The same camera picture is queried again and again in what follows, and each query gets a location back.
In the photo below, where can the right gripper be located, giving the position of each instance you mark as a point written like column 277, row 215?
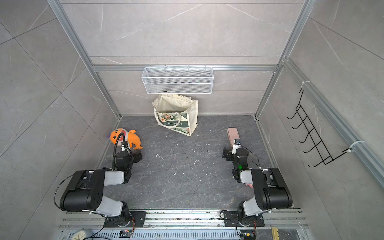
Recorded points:
column 231, row 148

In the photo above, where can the floral canvas tote bag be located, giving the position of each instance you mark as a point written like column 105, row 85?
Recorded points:
column 177, row 113

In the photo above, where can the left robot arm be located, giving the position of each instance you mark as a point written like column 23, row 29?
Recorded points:
column 85, row 190

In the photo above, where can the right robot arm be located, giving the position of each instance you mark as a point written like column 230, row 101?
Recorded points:
column 270, row 189

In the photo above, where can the orange shark plush toy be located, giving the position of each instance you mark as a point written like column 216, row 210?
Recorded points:
column 133, row 140

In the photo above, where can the pink glasses case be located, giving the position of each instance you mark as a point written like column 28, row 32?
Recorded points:
column 233, row 134

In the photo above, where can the white round clock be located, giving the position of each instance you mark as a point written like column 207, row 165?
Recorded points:
column 81, row 235

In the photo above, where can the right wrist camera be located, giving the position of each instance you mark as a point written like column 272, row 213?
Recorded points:
column 236, row 145

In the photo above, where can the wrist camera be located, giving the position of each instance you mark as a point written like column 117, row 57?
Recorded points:
column 125, row 146
column 236, row 145

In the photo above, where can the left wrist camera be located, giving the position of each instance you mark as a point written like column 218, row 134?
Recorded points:
column 125, row 146

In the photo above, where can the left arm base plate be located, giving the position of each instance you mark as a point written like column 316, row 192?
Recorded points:
column 135, row 219

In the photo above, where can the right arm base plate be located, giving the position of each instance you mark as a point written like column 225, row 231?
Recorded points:
column 235, row 219

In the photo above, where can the white wire mesh basket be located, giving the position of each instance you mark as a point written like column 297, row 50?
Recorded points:
column 178, row 80

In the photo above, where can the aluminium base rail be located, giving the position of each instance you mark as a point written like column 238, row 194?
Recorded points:
column 210, row 219

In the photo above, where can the black wire hook rack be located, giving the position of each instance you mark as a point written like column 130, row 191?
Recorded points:
column 313, row 136

